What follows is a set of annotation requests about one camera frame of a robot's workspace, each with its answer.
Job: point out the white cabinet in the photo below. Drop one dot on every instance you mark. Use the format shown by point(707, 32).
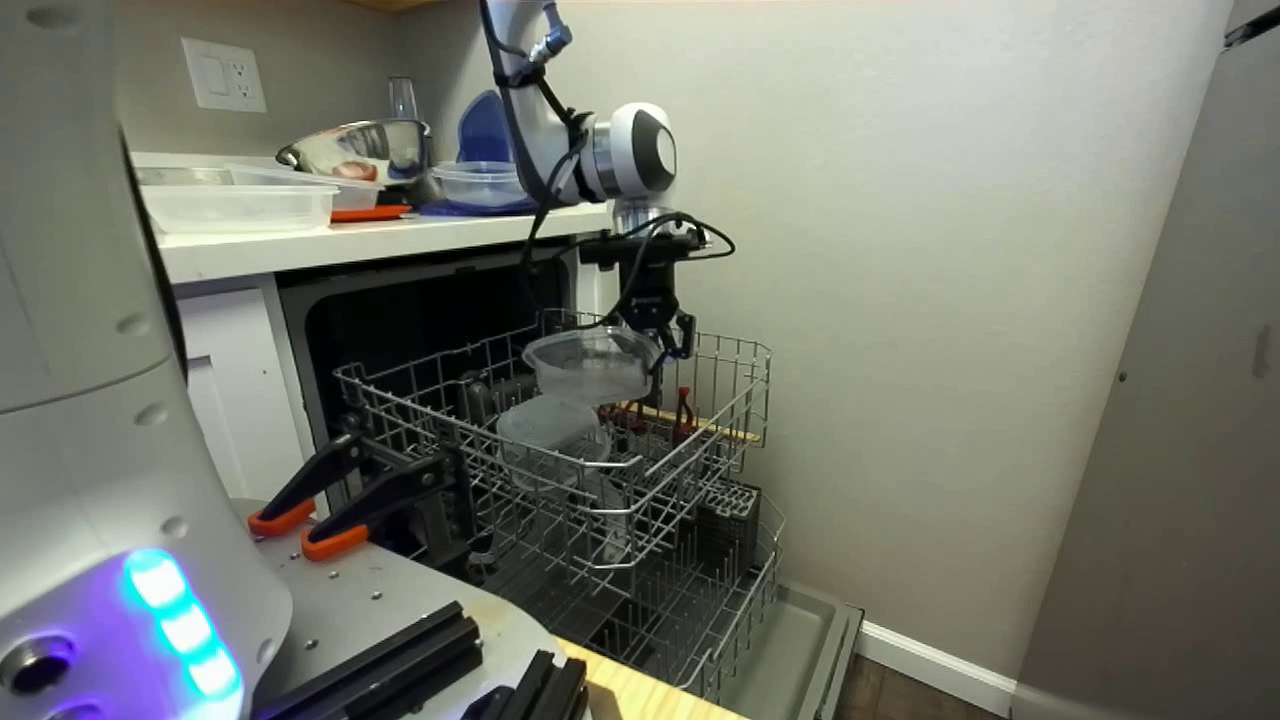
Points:
point(245, 386)

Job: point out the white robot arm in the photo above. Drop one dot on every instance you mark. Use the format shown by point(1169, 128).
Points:
point(95, 442)

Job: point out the black cutlery basket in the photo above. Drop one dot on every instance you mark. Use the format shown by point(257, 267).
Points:
point(730, 525)

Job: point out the white countertop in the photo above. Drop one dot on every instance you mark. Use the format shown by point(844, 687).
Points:
point(402, 236)

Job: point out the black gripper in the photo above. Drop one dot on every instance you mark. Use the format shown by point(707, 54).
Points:
point(650, 267)

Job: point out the clear plastic bin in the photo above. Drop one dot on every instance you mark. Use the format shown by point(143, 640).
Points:
point(232, 203)

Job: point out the white baseboard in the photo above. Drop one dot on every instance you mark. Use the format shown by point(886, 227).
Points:
point(932, 663)

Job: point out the clear plastic container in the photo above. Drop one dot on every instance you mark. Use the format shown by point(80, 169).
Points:
point(585, 363)
point(555, 429)

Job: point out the black clamp orange tip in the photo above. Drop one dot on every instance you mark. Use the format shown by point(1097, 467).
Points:
point(380, 507)
point(312, 482)

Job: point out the white wall outlet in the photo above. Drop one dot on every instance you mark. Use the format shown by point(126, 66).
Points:
point(220, 75)

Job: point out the blue plate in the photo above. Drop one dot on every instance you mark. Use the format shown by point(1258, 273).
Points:
point(443, 208)

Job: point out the orange tool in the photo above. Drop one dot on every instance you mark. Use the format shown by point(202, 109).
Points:
point(364, 213)

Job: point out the grey refrigerator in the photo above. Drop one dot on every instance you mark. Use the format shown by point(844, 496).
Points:
point(1173, 442)

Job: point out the black aluminium rail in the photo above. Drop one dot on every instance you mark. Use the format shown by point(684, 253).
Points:
point(543, 687)
point(387, 663)

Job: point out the black dishwasher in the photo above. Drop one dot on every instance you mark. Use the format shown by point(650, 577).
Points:
point(402, 315)

